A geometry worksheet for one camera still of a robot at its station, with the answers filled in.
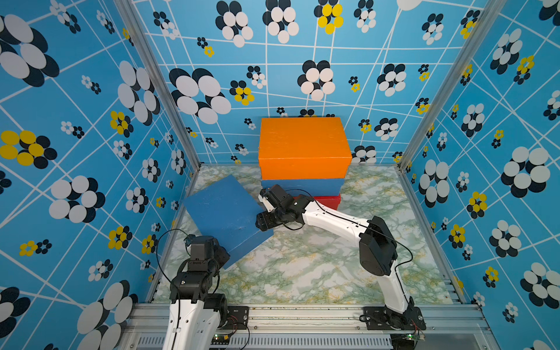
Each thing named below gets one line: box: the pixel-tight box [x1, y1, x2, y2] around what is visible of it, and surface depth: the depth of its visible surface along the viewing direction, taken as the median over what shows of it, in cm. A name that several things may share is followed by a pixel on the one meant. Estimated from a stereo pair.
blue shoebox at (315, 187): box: [261, 178, 345, 197], surface depth 87 cm
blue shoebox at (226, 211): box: [183, 174, 275, 270], surface depth 85 cm
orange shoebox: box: [258, 116, 353, 180], surface depth 84 cm
